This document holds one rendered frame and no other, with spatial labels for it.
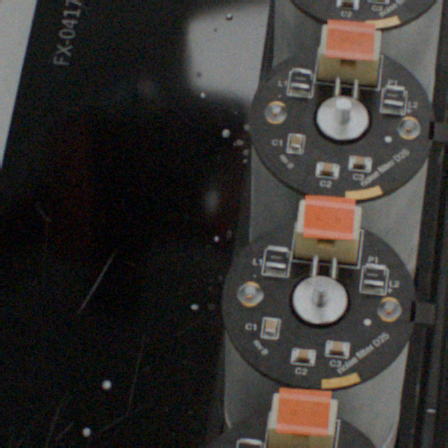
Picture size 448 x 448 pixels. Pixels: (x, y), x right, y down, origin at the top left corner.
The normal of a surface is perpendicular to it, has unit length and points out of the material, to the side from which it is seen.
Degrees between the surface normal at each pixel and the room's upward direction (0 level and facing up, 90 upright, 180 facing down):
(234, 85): 0
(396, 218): 90
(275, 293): 0
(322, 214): 0
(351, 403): 90
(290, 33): 90
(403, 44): 90
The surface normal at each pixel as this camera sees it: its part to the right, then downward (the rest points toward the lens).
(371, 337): 0.00, -0.51
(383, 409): 0.71, 0.61
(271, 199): -0.77, 0.55
